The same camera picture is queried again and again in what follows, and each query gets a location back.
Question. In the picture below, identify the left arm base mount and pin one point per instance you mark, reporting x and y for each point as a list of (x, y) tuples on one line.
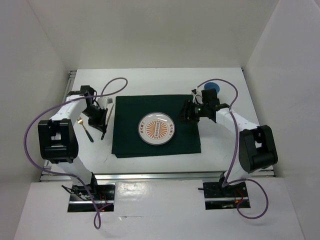
[(80, 201)]

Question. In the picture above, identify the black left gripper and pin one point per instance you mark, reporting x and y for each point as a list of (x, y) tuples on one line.
[(100, 124)]

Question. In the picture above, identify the blue plastic cup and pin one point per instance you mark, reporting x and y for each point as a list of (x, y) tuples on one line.
[(212, 85)]

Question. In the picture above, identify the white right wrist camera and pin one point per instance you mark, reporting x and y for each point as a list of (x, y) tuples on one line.
[(197, 96)]

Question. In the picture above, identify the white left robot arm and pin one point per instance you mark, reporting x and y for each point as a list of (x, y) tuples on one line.
[(57, 138)]

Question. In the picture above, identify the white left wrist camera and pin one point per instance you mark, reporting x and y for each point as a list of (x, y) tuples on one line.
[(103, 102)]

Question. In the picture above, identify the gold fork dark handle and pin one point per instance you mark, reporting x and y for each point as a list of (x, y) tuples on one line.
[(81, 122)]

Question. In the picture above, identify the white plate orange sunburst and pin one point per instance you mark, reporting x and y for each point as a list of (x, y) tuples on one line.
[(156, 128)]

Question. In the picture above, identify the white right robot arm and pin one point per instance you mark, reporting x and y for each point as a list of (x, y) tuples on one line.
[(255, 147)]

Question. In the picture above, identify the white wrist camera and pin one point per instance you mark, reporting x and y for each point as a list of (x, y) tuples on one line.
[(197, 96), (103, 102)]

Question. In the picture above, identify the dark green cloth placemat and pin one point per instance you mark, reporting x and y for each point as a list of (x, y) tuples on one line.
[(129, 110)]

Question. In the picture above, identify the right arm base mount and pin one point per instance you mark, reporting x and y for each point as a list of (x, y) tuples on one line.
[(218, 198)]

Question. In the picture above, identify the gold knife dark handle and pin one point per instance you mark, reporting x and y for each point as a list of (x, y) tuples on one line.
[(108, 116)]

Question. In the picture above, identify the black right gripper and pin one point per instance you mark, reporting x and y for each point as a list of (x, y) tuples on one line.
[(188, 105)]

